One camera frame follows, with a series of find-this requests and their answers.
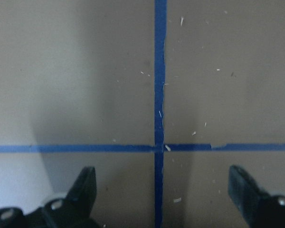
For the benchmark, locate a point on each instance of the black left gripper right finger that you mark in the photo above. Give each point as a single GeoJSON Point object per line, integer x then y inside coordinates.
{"type": "Point", "coordinates": [258, 207]}

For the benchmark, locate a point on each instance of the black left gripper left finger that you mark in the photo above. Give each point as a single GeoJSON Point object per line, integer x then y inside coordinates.
{"type": "Point", "coordinates": [73, 211]}

